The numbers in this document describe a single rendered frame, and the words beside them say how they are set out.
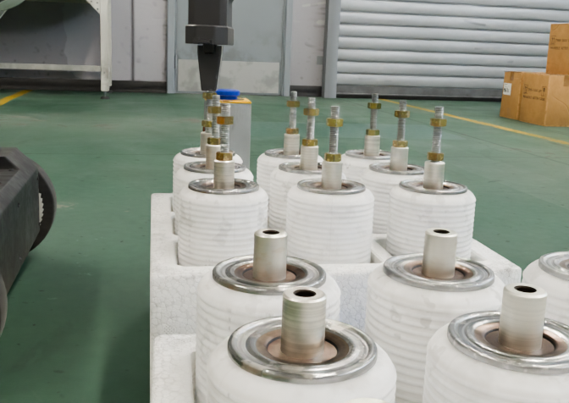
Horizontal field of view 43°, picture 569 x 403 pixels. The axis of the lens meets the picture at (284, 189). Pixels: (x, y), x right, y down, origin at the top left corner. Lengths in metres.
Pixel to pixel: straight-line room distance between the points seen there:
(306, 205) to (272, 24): 5.21
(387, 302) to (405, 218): 0.32
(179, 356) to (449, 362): 0.22
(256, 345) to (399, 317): 0.14
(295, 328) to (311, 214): 0.40
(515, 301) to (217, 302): 0.18
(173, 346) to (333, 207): 0.27
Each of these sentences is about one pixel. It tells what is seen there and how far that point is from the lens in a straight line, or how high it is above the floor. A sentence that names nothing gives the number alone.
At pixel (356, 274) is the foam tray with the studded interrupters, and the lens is 0.74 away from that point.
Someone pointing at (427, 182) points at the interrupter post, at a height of 0.26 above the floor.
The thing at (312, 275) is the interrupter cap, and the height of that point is 0.25.
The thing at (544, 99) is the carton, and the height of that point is 0.15.
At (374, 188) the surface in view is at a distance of 0.90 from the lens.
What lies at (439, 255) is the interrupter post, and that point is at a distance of 0.49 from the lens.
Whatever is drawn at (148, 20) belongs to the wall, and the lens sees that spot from 5.85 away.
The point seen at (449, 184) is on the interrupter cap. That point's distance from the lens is 0.84.
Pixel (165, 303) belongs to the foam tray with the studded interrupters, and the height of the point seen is 0.15.
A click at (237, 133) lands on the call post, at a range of 1.14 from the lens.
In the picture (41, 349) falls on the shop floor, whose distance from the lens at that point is 1.01.
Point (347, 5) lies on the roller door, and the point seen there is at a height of 0.75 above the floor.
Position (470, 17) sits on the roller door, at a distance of 6.43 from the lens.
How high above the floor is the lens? 0.40
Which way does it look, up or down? 11 degrees down
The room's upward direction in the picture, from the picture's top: 2 degrees clockwise
